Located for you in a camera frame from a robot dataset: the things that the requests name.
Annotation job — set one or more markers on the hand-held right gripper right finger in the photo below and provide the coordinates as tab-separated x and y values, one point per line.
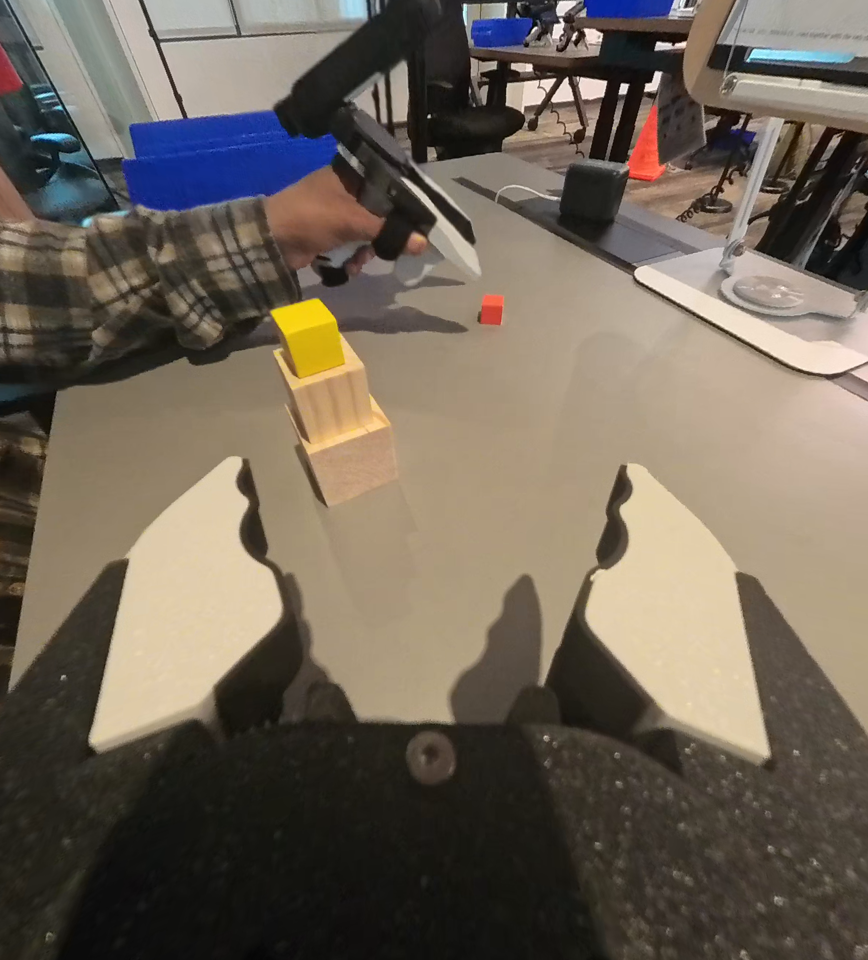
674	637

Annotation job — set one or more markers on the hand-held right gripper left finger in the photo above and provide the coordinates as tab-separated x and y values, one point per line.
186	622

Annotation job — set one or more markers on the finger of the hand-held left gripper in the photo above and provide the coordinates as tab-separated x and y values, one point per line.
417	270
456	244

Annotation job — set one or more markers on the small red wooden cube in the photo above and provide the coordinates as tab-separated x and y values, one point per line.
491	310

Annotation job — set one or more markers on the yellow wooden cube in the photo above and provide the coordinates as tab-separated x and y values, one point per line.
306	337

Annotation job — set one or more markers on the medium natural wooden cube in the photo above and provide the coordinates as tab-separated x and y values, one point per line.
332	401

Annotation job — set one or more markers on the large natural wooden cube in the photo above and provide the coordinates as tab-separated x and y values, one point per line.
351	465

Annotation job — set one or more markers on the person's left forearm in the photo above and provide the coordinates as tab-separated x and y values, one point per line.
103	277

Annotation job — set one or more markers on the person's left hand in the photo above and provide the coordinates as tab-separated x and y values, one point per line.
314	217

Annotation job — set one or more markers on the blue plastic storage bin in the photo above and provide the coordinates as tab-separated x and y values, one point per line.
497	31
629	7
216	180
201	131

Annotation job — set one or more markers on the dark grey charger box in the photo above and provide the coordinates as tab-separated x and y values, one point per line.
591	193

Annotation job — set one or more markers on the black legged toy robot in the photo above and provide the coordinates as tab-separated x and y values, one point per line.
546	26

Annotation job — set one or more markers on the orange traffic cone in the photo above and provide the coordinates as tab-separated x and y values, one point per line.
648	154

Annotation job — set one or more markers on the wooden desk with black legs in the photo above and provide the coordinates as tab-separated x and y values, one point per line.
614	97

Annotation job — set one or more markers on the blue office chair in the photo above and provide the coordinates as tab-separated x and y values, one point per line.
58	161

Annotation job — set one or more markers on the wooden book stand white base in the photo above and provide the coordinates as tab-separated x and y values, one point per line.
801	330

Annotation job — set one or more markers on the printed instruction sheet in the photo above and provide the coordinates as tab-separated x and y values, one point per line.
816	22

